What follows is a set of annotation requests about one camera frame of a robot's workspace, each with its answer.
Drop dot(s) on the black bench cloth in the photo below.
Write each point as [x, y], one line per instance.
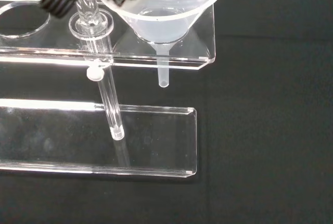
[273, 104]

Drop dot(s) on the clear acrylic funnel stand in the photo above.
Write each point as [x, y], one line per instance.
[156, 140]

